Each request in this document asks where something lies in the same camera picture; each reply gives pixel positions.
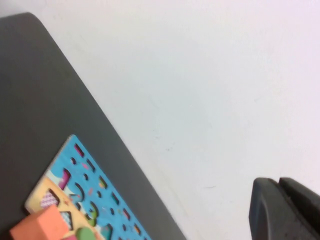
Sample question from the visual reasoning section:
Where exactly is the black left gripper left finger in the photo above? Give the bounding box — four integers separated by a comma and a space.
248, 177, 311, 240

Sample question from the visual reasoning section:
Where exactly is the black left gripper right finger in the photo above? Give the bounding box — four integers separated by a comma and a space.
279, 177, 320, 240

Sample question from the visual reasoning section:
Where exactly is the green circle piece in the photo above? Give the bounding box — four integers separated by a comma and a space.
75, 226, 95, 240

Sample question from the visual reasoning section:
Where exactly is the colourful wooden puzzle board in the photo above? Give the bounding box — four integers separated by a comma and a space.
24, 134, 151, 240

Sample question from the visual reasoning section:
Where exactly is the orange wooden cube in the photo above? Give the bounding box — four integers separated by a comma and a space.
9, 204, 70, 240

